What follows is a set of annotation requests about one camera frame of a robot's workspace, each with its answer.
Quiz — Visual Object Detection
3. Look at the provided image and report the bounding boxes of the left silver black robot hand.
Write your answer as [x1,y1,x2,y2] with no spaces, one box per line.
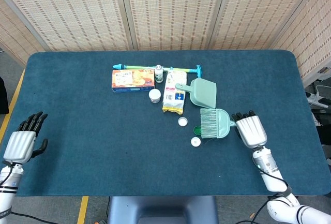
[3,111,49,165]

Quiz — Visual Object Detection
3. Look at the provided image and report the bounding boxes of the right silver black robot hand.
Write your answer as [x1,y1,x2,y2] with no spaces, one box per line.
[231,110,268,148]

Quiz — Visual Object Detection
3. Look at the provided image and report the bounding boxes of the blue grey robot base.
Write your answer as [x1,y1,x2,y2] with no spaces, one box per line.
[107,196,219,224]

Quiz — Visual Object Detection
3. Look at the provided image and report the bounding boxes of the small white green bottle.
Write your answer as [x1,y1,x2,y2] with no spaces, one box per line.
[154,64,164,83]

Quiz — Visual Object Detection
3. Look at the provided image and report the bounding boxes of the black object beside table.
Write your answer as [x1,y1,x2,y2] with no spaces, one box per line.
[0,76,10,115]

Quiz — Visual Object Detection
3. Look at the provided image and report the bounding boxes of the green plastic dustpan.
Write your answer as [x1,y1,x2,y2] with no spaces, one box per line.
[175,78,217,110]

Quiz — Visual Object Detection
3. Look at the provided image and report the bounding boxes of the black equipment beside table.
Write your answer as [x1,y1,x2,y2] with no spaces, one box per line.
[311,109,331,144]

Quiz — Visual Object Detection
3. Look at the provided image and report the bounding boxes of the white device on floor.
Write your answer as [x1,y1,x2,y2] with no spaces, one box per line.
[305,85,331,109]

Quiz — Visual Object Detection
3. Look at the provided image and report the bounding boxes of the blue felt table cover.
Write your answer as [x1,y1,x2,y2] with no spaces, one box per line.
[0,50,327,198]

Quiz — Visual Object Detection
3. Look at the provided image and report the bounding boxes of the white and yellow snack bag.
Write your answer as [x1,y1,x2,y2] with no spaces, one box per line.
[162,70,187,115]

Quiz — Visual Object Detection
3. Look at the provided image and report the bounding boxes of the small white plastic jar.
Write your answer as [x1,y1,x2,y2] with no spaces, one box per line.
[148,88,161,104]

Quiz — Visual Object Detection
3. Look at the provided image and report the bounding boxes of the woven bamboo screen panel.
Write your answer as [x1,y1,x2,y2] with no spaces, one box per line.
[273,0,331,87]
[120,0,230,51]
[209,0,323,51]
[0,0,134,52]
[0,0,46,66]

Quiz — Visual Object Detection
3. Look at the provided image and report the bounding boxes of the orange and blue cookie box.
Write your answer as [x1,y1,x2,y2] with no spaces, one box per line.
[111,69,156,94]

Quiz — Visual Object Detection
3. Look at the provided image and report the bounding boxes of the teal green water pump toy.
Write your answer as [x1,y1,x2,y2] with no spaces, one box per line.
[112,63,203,79]

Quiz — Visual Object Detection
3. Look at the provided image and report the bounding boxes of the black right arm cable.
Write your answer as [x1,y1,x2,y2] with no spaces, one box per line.
[249,166,293,224]

